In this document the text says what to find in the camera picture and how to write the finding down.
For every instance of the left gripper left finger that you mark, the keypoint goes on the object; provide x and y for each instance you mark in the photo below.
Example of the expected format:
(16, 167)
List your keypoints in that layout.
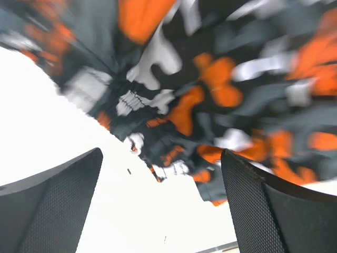
(46, 212)

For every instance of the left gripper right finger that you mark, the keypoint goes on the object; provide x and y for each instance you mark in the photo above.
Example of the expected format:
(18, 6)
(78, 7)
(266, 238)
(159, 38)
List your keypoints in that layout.
(271, 214)

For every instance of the orange camouflage shorts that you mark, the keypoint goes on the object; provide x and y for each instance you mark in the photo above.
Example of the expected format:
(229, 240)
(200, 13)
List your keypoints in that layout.
(180, 81)

